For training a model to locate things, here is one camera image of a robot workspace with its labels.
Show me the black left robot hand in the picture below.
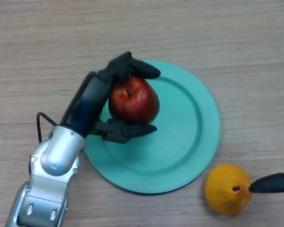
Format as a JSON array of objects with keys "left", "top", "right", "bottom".
[{"left": 60, "top": 51, "right": 161, "bottom": 144}]

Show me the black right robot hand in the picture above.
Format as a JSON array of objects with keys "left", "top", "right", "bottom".
[{"left": 248, "top": 172, "right": 284, "bottom": 193}]

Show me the red apple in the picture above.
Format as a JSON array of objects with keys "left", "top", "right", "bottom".
[{"left": 108, "top": 76, "right": 160, "bottom": 125}]

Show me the green round plate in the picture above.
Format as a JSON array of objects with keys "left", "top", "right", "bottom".
[{"left": 84, "top": 60, "right": 221, "bottom": 195}]

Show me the yellow pear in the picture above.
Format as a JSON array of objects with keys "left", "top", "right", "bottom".
[{"left": 204, "top": 164, "right": 253, "bottom": 216}]

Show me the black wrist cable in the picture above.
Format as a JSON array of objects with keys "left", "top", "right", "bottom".
[{"left": 36, "top": 112, "right": 59, "bottom": 144}]

